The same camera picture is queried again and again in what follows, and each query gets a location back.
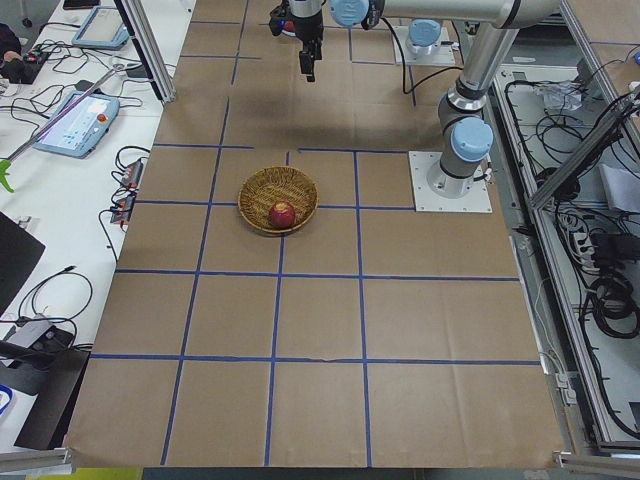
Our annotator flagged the near teach pendant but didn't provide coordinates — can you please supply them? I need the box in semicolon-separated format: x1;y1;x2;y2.
33;93;120;158

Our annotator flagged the far teach pendant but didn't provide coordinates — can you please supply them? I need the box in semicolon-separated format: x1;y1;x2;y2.
71;6;130;50

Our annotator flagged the woven wicker basket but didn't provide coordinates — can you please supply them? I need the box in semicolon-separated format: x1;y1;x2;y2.
237;166;319;235

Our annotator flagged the teach pendant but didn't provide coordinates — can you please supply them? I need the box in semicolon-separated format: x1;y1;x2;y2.
71;6;130;50
33;93;120;158

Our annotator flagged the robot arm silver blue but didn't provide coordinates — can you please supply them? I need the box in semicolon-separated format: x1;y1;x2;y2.
405;18;442;56
328;1;559;199

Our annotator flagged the red apple in basket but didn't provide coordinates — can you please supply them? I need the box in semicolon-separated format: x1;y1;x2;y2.
269;201;296;230

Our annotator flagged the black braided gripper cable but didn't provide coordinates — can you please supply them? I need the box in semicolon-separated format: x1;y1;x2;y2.
379;14;469;96

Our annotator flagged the long grabber stick green tip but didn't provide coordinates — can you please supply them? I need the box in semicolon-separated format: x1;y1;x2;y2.
1;63;125;193

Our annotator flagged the aluminium frame post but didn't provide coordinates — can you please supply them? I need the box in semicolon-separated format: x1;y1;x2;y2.
114;0;176;105

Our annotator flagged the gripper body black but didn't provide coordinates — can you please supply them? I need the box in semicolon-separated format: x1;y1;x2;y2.
289;0;324;52

